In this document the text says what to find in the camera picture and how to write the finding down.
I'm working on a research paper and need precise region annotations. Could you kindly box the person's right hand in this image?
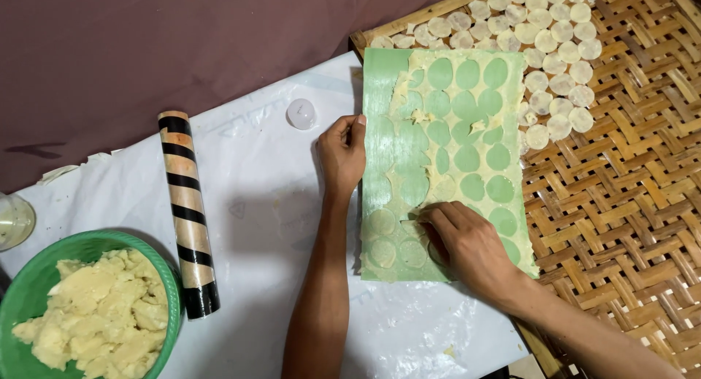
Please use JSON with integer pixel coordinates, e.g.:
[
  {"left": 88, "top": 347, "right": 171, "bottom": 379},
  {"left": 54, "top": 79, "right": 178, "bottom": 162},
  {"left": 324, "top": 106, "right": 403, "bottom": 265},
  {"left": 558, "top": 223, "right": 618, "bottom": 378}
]
[{"left": 417, "top": 202, "right": 522, "bottom": 306}]

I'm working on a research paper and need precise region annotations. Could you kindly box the person's left hand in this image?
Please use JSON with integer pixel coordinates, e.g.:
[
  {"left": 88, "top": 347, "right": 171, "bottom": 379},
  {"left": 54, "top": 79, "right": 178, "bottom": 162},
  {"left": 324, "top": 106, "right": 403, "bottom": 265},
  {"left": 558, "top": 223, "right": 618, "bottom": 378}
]
[{"left": 317, "top": 114, "right": 368, "bottom": 199}]

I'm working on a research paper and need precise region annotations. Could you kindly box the round raw dough disc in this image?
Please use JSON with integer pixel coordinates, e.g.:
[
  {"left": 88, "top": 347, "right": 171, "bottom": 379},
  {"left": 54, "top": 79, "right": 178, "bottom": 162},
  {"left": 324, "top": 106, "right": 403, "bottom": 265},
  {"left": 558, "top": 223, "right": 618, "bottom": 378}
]
[
  {"left": 367, "top": 208, "right": 396, "bottom": 236},
  {"left": 430, "top": 175, "right": 458, "bottom": 202},
  {"left": 398, "top": 239, "right": 428, "bottom": 269},
  {"left": 400, "top": 219, "right": 430, "bottom": 238},
  {"left": 368, "top": 238, "right": 397, "bottom": 269}
]

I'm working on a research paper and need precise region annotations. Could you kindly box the green rectangular board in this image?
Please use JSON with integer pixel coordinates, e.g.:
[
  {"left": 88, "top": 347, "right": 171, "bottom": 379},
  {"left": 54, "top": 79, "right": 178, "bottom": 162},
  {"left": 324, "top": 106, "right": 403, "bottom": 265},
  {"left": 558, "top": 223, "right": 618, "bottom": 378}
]
[{"left": 360, "top": 47, "right": 540, "bottom": 284}]

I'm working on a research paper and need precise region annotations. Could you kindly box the rolled dough sheet with holes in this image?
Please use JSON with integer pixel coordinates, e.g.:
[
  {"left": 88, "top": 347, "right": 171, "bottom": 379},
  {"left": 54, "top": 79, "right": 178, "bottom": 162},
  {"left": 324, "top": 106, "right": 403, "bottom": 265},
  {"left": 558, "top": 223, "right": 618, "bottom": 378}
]
[{"left": 361, "top": 49, "right": 540, "bottom": 281}]

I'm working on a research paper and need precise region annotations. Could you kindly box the woven bamboo tray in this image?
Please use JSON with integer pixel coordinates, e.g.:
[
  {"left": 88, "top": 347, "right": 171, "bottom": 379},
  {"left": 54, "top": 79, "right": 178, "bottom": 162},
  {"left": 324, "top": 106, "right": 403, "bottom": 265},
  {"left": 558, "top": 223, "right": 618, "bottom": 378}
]
[{"left": 349, "top": 0, "right": 701, "bottom": 379}]

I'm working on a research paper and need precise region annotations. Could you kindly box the small clear round cutter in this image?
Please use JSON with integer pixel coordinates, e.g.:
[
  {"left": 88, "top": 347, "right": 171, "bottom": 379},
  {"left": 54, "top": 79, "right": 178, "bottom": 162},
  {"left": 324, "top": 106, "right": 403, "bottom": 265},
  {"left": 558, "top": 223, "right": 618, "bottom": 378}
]
[{"left": 286, "top": 98, "right": 317, "bottom": 130}]

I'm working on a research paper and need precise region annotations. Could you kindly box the white plastic sheet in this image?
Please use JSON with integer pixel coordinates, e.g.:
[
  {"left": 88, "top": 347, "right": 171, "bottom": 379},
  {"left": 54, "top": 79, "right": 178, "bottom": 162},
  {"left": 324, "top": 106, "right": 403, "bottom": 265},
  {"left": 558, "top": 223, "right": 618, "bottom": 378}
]
[{"left": 0, "top": 50, "right": 529, "bottom": 379}]

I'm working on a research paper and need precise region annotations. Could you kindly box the spread of thin dough rounds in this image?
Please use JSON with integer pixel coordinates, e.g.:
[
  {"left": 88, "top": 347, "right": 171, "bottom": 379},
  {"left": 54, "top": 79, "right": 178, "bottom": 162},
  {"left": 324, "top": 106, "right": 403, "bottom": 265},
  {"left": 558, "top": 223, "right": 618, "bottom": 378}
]
[{"left": 369, "top": 0, "right": 603, "bottom": 151}]

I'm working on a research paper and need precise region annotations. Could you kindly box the black striped wooden rolling pin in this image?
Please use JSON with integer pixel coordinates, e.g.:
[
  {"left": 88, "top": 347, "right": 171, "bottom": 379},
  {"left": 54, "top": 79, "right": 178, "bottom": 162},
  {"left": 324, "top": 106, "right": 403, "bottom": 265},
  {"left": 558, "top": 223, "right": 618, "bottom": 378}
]
[{"left": 158, "top": 111, "right": 221, "bottom": 321}]

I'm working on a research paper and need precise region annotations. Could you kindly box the lump of pale yellow dough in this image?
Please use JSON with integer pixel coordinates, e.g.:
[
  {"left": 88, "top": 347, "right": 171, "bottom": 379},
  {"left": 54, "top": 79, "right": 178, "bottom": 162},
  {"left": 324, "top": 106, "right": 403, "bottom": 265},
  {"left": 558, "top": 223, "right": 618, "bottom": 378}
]
[{"left": 12, "top": 249, "right": 169, "bottom": 379}]

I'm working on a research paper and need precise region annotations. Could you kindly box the green plastic bowl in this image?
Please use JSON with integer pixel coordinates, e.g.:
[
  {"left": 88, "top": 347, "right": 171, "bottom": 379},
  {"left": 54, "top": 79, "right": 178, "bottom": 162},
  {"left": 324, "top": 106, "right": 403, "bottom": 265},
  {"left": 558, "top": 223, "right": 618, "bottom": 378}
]
[{"left": 0, "top": 229, "right": 184, "bottom": 379}]

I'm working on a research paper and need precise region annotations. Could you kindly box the clear glass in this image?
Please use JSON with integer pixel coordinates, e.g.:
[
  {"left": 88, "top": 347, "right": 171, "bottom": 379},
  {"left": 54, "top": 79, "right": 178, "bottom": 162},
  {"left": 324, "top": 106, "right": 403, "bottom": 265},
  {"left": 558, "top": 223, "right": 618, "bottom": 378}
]
[{"left": 0, "top": 193, "right": 36, "bottom": 252}]

